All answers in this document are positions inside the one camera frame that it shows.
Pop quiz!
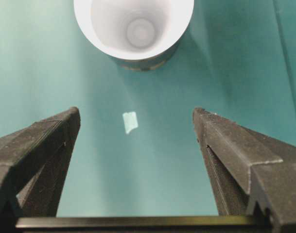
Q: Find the teal table cloth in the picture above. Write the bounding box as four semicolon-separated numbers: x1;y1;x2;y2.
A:
0;0;296;216

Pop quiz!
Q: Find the black cup holder with handle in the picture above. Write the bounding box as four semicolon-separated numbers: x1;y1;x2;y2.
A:
109;40;180;71

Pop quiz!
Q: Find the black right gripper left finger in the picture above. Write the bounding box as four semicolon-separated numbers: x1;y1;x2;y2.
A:
0;107;80;233

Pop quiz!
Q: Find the white paper cup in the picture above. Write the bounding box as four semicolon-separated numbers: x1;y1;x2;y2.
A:
73;0;194;61

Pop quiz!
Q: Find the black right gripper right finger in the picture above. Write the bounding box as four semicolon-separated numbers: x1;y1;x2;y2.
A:
192;108;296;233

